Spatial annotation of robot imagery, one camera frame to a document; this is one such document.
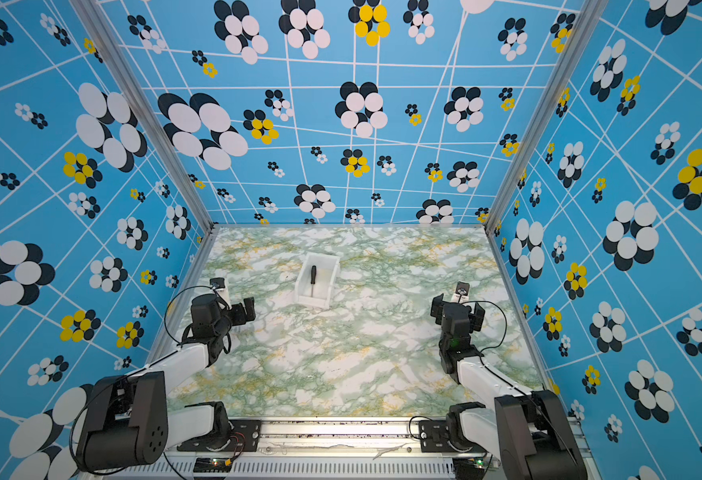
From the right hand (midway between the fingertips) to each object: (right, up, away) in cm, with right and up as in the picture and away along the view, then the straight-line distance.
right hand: (462, 300), depth 87 cm
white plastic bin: (-42, +9, +18) cm, 47 cm away
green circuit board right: (-4, -37, -16) cm, 41 cm away
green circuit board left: (-67, -38, -15) cm, 78 cm away
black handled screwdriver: (-47, +5, +17) cm, 50 cm away
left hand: (-68, 0, +4) cm, 68 cm away
